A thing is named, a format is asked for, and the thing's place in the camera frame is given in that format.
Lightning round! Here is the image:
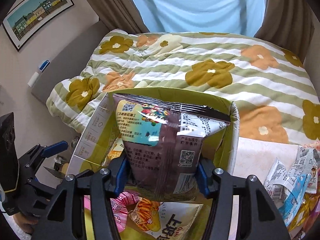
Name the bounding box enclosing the pink striped snack bag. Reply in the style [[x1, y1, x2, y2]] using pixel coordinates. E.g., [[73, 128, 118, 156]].
[[84, 192, 140, 239]]

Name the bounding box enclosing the cheese fries snack bag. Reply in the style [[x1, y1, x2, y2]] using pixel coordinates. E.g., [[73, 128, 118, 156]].
[[129, 198, 203, 239]]

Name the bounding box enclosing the dark purple candy bag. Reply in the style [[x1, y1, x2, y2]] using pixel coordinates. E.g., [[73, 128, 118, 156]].
[[113, 93, 231, 202]]

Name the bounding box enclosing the person's left hand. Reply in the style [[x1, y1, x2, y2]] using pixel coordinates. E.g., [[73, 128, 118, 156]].
[[13, 212, 39, 235]]

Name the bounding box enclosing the blue white snack bag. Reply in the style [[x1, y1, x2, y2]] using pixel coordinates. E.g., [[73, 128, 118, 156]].
[[264, 146, 319, 226]]

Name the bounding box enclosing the green cardboard box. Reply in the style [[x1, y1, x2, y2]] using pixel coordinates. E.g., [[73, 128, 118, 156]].
[[66, 87, 241, 240]]

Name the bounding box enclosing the white floral towel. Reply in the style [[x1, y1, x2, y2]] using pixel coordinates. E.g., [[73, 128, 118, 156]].
[[233, 137, 298, 183]]

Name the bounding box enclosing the blue white lint roller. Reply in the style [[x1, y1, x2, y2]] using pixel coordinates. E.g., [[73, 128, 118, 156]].
[[27, 60, 50, 88]]

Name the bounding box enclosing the grey headboard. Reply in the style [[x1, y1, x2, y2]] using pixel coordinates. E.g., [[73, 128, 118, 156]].
[[31, 21, 109, 103]]

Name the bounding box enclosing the floral striped quilt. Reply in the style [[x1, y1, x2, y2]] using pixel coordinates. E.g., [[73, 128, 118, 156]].
[[46, 29, 319, 145]]

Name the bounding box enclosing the framed houses picture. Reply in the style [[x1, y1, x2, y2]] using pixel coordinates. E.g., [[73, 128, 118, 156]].
[[2, 0, 74, 51]]

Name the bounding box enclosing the left brown curtain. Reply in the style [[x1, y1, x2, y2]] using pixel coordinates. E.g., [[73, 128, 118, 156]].
[[87, 0, 149, 34]]

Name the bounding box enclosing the brown curtain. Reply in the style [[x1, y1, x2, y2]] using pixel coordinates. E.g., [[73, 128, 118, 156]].
[[255, 0, 314, 61], [87, 0, 149, 34]]

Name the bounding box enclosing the right brown curtain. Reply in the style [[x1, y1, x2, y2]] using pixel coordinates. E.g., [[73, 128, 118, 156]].
[[255, 0, 314, 61]]

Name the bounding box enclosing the blue sheer curtain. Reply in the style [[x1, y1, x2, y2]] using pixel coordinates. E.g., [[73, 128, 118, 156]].
[[133, 0, 266, 37]]

